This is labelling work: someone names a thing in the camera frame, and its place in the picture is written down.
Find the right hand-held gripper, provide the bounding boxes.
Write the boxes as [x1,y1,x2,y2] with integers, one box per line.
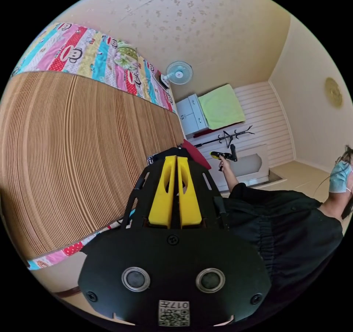
[210,151,235,162]

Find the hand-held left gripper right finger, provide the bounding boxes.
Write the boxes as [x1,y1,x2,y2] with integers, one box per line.
[177,156,202,230]

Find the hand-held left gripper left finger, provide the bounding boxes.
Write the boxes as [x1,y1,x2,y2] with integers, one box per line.
[148,155,177,230]

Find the person's right forearm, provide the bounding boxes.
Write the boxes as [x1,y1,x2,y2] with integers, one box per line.
[222,168,241,192]

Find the red long sleeve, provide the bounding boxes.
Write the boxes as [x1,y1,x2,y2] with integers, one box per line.
[181,139,212,170]

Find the black coat rack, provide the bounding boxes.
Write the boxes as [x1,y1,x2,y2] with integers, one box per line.
[193,124,256,149]

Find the white cupboard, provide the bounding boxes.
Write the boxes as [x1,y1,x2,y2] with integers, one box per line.
[175,93,210,139]

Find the light green towel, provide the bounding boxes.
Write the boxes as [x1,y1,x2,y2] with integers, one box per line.
[198,83,246,131]

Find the white table fan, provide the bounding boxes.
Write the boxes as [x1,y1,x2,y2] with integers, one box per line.
[159,60,194,88]

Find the person's body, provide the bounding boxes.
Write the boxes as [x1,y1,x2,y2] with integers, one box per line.
[219,144,353,326]

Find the bed with woven mat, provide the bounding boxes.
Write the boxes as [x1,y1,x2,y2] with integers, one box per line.
[0,21,186,271]

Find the green floral pillow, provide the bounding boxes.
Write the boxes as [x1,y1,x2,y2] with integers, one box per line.
[114,40,139,71]

